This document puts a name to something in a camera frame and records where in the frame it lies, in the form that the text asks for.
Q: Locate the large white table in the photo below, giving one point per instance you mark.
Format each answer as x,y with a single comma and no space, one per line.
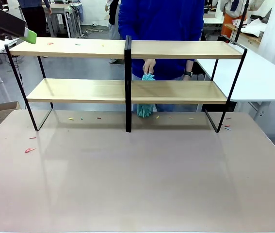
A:
253,77

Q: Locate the bystander in black trousers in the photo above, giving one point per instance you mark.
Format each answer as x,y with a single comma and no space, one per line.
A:
34,17

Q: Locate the white sheets pile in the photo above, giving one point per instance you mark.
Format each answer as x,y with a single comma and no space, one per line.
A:
254,26

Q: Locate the bystander in grey clothes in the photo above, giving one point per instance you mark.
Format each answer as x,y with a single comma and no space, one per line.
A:
113,21

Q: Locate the black wristwatch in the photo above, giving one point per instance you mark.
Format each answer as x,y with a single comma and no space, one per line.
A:
188,73

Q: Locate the cardboard box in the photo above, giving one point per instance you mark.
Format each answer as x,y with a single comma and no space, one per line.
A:
5,111

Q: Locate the person's left forearm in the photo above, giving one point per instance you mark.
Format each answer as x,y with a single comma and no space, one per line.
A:
189,65

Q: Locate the bystander in orange trousers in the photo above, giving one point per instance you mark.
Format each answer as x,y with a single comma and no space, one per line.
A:
231,17

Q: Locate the grey metal desk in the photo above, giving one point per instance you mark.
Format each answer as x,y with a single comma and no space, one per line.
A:
59,19

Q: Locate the person's right hand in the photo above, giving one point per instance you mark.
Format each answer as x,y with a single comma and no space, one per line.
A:
149,66

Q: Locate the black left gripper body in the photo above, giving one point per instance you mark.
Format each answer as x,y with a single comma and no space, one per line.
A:
8,23

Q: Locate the black stand pole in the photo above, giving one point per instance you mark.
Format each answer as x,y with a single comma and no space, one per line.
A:
241,21

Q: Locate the person's left hand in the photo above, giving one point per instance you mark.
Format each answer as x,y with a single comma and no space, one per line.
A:
186,78

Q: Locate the person in blue sweater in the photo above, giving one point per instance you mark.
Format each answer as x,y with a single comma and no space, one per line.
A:
161,24

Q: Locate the teal chenille duster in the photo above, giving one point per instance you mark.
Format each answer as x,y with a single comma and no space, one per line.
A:
144,110

